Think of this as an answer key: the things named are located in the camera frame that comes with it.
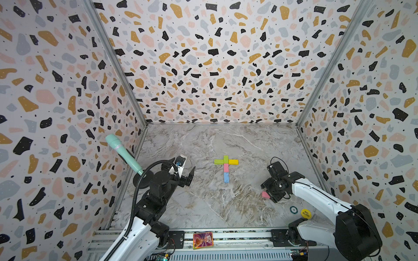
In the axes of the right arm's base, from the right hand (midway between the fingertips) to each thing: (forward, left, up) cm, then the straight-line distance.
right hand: (265, 190), depth 86 cm
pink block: (+15, +21, -2) cm, 26 cm away
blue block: (+9, +21, -3) cm, 23 cm away
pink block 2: (-2, 0, -2) cm, 2 cm away
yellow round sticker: (-10, -19, -4) cm, 22 cm away
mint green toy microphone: (+6, +68, +31) cm, 75 cm away
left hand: (+4, +39, +21) cm, 45 cm away
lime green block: (+19, +25, -2) cm, 32 cm away
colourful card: (-23, +31, -1) cm, 39 cm away
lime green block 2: (+20, +21, -1) cm, 29 cm away
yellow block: (+19, +16, -2) cm, 25 cm away
